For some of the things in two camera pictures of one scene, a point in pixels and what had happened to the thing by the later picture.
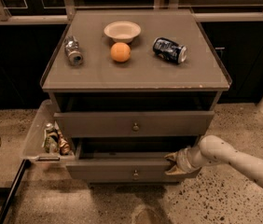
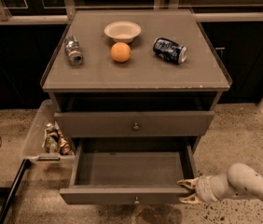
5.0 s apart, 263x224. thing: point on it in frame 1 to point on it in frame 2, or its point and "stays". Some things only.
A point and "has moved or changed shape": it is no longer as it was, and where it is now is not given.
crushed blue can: [170, 50] stays
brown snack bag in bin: [63, 145] stays
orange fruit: [119, 51] stays
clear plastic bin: [44, 143] stays
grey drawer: [128, 160] has moved or changed shape
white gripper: [184, 161] to [206, 189]
